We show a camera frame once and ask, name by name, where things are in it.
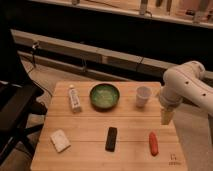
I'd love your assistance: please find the white paper cup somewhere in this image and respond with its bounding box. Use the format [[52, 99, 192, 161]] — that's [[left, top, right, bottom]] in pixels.
[[136, 86, 152, 107]]

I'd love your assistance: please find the white tube bottle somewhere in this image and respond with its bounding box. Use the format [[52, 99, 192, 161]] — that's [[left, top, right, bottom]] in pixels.
[[68, 85, 82, 113]]

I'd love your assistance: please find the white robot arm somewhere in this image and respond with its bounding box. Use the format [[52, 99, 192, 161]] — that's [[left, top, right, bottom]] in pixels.
[[158, 61, 213, 125]]

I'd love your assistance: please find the white sponge block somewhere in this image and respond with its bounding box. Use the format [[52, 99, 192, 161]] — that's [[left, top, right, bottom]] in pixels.
[[50, 130, 71, 153]]

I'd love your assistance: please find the black office chair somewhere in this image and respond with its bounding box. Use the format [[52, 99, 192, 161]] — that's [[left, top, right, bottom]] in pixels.
[[0, 19, 47, 166]]

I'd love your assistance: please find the wooden table board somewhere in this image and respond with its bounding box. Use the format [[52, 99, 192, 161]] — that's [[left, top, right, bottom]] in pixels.
[[31, 82, 187, 171]]

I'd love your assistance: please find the green bowl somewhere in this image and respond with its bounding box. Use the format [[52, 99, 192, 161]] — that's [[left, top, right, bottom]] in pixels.
[[90, 83, 120, 110]]

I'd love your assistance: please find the black remote control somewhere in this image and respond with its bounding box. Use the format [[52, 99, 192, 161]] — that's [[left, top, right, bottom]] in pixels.
[[105, 127, 117, 152]]

